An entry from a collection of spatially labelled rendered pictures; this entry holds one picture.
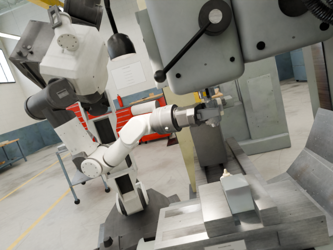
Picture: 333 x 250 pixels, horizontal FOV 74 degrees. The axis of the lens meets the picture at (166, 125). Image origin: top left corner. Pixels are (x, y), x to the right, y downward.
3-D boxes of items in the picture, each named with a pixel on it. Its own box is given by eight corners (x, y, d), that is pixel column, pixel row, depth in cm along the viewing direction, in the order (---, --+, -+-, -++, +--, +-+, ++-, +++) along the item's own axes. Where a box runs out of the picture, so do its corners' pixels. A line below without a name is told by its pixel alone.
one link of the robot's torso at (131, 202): (120, 206, 151) (95, 150, 129) (147, 196, 155) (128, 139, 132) (122, 224, 138) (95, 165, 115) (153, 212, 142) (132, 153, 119)
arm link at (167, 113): (190, 102, 59) (152, 111, 65) (199, 136, 61) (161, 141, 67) (202, 94, 70) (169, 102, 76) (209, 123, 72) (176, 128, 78)
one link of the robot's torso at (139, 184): (120, 205, 158) (114, 188, 155) (147, 194, 161) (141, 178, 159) (121, 220, 138) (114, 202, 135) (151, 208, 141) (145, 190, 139)
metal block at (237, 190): (231, 214, 49) (225, 190, 48) (226, 199, 55) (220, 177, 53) (254, 209, 48) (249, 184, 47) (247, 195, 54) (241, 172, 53)
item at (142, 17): (157, 89, 62) (134, 12, 58) (159, 88, 66) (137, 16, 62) (170, 85, 62) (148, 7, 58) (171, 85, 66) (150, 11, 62)
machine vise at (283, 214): (162, 276, 48) (147, 233, 46) (166, 229, 63) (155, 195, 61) (331, 245, 44) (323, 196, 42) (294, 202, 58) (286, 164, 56)
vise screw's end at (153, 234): (144, 243, 54) (142, 237, 54) (146, 238, 56) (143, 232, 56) (160, 240, 54) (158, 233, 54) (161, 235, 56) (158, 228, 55)
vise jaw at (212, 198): (207, 238, 45) (203, 221, 45) (201, 198, 60) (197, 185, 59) (237, 232, 45) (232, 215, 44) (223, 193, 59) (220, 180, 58)
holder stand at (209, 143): (199, 167, 96) (188, 124, 92) (202, 149, 117) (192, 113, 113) (228, 162, 93) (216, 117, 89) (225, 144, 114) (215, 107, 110)
